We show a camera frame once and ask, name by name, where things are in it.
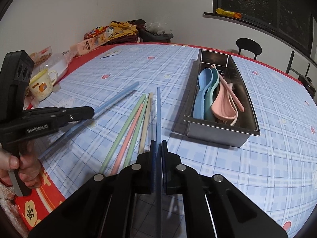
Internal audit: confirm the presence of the clear plastic jar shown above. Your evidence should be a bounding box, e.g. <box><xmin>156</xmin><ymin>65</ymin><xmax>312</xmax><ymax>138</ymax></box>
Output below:
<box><xmin>39</xmin><ymin>53</ymin><xmax>68</xmax><ymax>83</ymax></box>

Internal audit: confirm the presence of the green chopstick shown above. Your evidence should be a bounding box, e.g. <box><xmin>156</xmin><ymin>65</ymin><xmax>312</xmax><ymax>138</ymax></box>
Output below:
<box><xmin>98</xmin><ymin>94</ymin><xmax>146</xmax><ymax>174</ymax></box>
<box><xmin>123</xmin><ymin>98</ymin><xmax>148</xmax><ymax>168</ymax></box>

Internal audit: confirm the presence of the pink chopstick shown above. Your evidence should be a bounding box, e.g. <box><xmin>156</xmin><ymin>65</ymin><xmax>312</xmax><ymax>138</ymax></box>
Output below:
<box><xmin>111</xmin><ymin>103</ymin><xmax>143</xmax><ymax>175</ymax></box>
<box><xmin>211</xmin><ymin>66</ymin><xmax>245</xmax><ymax>112</ymax></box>

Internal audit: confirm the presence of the dark rice cooker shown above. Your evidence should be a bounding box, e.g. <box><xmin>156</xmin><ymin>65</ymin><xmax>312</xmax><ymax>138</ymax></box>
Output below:
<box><xmin>298</xmin><ymin>75</ymin><xmax>316</xmax><ymax>98</ymax></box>

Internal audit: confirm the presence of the beige plastic spoon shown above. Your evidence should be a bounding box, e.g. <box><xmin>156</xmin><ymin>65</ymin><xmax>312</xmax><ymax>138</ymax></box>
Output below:
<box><xmin>223</xmin><ymin>95</ymin><xmax>239</xmax><ymax>126</ymax></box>

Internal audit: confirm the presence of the red snack bag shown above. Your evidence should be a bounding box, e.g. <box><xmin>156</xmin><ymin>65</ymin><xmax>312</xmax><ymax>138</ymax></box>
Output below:
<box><xmin>84</xmin><ymin>26</ymin><xmax>108</xmax><ymax>40</ymax></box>

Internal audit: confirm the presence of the stainless steel utensil tray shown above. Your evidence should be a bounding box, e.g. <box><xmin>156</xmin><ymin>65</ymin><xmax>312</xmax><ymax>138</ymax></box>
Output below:
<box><xmin>183</xmin><ymin>49</ymin><xmax>260</xmax><ymax>147</ymax></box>

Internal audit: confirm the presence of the blue plastic spoon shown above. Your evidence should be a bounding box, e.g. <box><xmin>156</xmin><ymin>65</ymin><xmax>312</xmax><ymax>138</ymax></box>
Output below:
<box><xmin>193</xmin><ymin>68</ymin><xmax>213</xmax><ymax>119</ymax></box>

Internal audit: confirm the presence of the black round stool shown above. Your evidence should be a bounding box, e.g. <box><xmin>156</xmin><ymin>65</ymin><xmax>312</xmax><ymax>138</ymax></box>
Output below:
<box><xmin>236</xmin><ymin>38</ymin><xmax>262</xmax><ymax>60</ymax></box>

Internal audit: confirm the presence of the white paper tag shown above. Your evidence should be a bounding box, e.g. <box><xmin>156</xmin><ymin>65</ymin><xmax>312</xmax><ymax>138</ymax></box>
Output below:
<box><xmin>101</xmin><ymin>49</ymin><xmax>122</xmax><ymax>58</ymax></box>

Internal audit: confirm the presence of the pink plastic spoon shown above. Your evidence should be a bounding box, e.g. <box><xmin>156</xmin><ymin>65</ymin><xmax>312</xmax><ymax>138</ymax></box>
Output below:
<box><xmin>211</xmin><ymin>82</ymin><xmax>238</xmax><ymax>121</ymax></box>

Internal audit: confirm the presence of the snack cup red lid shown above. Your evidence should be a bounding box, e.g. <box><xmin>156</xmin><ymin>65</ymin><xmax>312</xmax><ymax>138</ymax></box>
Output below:
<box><xmin>29</xmin><ymin>46</ymin><xmax>52</xmax><ymax>67</ymax></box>

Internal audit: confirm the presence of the black metal rack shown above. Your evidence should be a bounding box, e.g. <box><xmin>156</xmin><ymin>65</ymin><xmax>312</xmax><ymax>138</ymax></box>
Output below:
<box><xmin>286</xmin><ymin>51</ymin><xmax>310</xmax><ymax>77</ymax></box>

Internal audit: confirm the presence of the dark window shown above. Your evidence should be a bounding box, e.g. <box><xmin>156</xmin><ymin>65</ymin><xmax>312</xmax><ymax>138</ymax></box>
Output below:
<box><xmin>212</xmin><ymin>0</ymin><xmax>316</xmax><ymax>59</ymax></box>

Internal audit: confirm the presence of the yellow snack bag on sill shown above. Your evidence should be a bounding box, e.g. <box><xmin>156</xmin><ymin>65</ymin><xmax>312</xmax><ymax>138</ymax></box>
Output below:
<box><xmin>215</xmin><ymin>8</ymin><xmax>242</xmax><ymax>19</ymax></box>

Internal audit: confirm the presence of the green plastic spoon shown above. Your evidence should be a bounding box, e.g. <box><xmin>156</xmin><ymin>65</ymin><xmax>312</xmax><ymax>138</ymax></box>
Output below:
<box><xmin>204</xmin><ymin>68</ymin><xmax>220</xmax><ymax>121</ymax></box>

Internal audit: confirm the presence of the person's left hand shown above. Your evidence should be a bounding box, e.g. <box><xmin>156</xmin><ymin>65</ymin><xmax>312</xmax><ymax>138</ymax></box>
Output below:
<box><xmin>1</xmin><ymin>140</ymin><xmax>41</xmax><ymax>189</ymax></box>

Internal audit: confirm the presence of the yellow cartoon mug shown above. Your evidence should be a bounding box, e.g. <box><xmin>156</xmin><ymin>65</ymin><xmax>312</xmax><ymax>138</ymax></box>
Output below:
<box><xmin>29</xmin><ymin>69</ymin><xmax>58</xmax><ymax>102</ymax></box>

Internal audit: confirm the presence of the plaid blue tablecloth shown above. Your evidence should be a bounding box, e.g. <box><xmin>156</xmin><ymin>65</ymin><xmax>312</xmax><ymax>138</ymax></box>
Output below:
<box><xmin>32</xmin><ymin>43</ymin><xmax>317</xmax><ymax>238</ymax></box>

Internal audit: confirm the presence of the blue chopstick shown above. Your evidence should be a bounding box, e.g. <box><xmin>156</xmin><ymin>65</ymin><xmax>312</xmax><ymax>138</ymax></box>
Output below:
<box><xmin>156</xmin><ymin>86</ymin><xmax>163</xmax><ymax>238</ymax></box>
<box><xmin>39</xmin><ymin>82</ymin><xmax>139</xmax><ymax>160</ymax></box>

